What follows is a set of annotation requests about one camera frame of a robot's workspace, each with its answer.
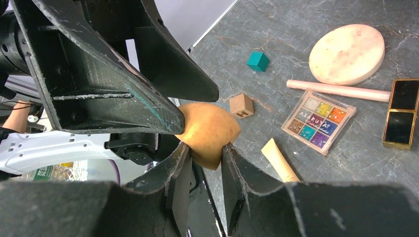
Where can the small teal cube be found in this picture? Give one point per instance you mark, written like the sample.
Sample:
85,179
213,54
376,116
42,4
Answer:
258,61

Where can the black gold lipstick case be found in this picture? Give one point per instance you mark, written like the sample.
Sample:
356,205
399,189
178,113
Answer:
401,114

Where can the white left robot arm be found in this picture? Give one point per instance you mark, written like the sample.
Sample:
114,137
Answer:
21,153

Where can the wooden handle makeup brush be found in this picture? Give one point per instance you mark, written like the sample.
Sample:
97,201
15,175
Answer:
278,162

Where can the pink lip pencil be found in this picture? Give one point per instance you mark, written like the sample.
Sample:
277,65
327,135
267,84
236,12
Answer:
347,91

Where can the colourful eyeshadow palette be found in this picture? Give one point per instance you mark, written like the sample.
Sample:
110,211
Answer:
317,120

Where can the round pink compact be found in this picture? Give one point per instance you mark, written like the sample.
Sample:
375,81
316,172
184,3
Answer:
347,55

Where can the small wooden cube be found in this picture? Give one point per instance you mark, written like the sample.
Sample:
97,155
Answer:
241,106

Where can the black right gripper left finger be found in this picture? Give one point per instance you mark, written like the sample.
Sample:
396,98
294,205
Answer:
163,192

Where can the beige makeup sponge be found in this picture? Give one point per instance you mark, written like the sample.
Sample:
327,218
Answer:
208,128

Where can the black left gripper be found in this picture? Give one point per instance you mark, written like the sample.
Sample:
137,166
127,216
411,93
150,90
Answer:
77,55

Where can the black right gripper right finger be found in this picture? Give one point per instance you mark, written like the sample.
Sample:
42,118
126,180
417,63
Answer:
245,190

